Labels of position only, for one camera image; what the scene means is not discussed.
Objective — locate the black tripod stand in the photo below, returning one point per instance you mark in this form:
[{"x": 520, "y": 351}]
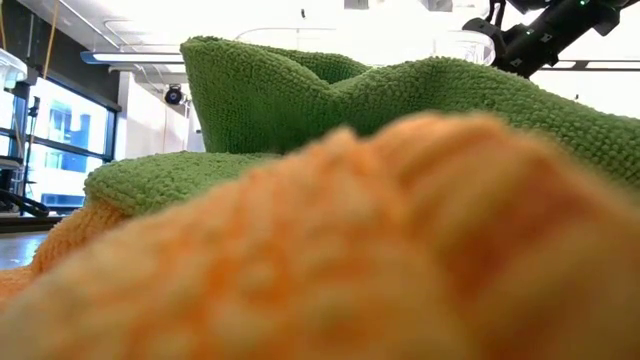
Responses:
[{"x": 31, "y": 150}]

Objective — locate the large room window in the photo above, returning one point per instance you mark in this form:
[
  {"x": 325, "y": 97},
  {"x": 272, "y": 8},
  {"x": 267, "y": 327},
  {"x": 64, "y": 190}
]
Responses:
[{"x": 65, "y": 145}]

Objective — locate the round black ceiling camera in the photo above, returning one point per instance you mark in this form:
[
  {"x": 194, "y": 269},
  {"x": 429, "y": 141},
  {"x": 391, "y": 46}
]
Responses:
[{"x": 173, "y": 95}]

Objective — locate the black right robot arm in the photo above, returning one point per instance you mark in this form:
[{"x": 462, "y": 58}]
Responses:
[{"x": 545, "y": 35}]

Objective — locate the long ceiling light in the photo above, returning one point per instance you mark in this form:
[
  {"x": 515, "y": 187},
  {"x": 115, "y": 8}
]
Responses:
[{"x": 140, "y": 57}]

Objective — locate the clear plastic bin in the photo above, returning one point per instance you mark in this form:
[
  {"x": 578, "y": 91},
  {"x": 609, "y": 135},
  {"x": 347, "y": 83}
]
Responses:
[{"x": 465, "y": 47}]

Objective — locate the green microfiber towel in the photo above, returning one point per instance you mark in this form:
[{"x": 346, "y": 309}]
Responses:
[{"x": 280, "y": 100}]

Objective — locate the orange microfiber towel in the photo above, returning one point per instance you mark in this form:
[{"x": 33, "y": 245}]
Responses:
[{"x": 320, "y": 260}]

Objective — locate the black metal table frame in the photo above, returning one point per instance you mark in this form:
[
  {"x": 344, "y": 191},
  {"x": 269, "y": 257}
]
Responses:
[{"x": 30, "y": 223}]

